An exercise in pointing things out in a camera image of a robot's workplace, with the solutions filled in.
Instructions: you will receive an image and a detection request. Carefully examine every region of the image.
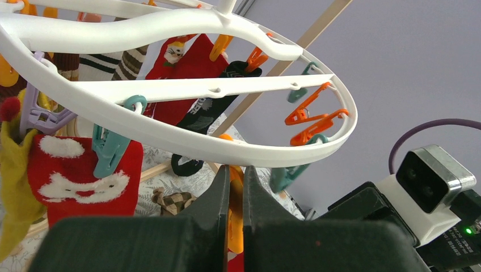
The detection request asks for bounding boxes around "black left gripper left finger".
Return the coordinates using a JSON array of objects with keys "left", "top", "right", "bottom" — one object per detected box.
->
[{"left": 29, "top": 165, "right": 230, "bottom": 271}]

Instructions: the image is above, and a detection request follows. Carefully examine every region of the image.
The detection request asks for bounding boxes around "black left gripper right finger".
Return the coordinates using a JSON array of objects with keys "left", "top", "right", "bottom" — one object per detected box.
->
[{"left": 243, "top": 166, "right": 428, "bottom": 271}]

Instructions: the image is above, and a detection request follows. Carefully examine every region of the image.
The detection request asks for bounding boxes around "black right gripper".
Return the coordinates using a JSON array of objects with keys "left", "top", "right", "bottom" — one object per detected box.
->
[{"left": 321, "top": 182, "right": 480, "bottom": 271}]

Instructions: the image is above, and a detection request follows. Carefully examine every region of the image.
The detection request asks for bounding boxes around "red cat sock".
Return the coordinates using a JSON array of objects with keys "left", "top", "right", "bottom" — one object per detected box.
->
[{"left": 227, "top": 252, "right": 244, "bottom": 272}]

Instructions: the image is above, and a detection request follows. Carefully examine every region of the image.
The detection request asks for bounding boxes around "yellow orange clothes peg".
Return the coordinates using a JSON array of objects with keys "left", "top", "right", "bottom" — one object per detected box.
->
[{"left": 218, "top": 133, "right": 246, "bottom": 255}]

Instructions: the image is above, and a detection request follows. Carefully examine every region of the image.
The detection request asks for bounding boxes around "red santa sock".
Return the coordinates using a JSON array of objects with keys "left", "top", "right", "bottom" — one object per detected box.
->
[{"left": 27, "top": 135, "right": 144, "bottom": 227}]

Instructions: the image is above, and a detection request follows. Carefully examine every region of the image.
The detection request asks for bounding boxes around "lilac clothes peg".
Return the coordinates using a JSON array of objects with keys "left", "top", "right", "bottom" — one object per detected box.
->
[{"left": 19, "top": 51, "right": 78, "bottom": 137}]

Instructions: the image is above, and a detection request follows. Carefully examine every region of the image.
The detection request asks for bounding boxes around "multicolour striped long sock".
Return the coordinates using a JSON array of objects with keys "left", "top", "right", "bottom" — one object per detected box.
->
[{"left": 0, "top": 52, "right": 81, "bottom": 102}]

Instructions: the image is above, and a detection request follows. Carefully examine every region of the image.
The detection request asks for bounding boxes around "white round clip hanger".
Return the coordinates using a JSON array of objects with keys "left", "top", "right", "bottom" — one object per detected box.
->
[{"left": 0, "top": 0, "right": 358, "bottom": 168}]

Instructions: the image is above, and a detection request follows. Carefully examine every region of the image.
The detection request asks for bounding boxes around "argyle brown yellow sock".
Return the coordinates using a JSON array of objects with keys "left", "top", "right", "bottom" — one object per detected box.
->
[{"left": 151, "top": 187, "right": 197, "bottom": 216}]

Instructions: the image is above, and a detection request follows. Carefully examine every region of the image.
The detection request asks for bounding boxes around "black hanging sock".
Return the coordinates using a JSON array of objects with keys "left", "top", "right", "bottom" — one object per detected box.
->
[{"left": 171, "top": 61, "right": 262, "bottom": 177}]

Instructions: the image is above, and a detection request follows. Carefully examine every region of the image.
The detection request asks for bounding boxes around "teal clothes peg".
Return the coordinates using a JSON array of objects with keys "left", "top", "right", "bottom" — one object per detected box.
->
[{"left": 92, "top": 95, "right": 148, "bottom": 180}]

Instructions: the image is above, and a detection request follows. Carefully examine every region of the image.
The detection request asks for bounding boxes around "red hanging sock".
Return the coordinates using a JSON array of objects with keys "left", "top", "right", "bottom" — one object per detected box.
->
[{"left": 142, "top": 33, "right": 230, "bottom": 126}]

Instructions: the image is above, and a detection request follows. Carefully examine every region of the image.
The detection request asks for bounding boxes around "brown striped sock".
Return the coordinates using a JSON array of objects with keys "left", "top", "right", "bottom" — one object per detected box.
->
[{"left": 112, "top": 16, "right": 149, "bottom": 82}]

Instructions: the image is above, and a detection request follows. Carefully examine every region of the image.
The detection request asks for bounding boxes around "white hanging sock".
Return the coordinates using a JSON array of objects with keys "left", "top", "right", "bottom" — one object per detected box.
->
[{"left": 77, "top": 52, "right": 123, "bottom": 138}]

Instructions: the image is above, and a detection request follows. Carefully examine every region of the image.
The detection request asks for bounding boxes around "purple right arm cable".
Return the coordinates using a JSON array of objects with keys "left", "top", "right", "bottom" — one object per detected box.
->
[{"left": 388, "top": 118, "right": 481, "bottom": 175}]

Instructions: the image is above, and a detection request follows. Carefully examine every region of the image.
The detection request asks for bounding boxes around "wooden clothes rack frame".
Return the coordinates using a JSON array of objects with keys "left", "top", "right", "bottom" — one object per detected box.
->
[{"left": 22, "top": 0, "right": 354, "bottom": 241}]

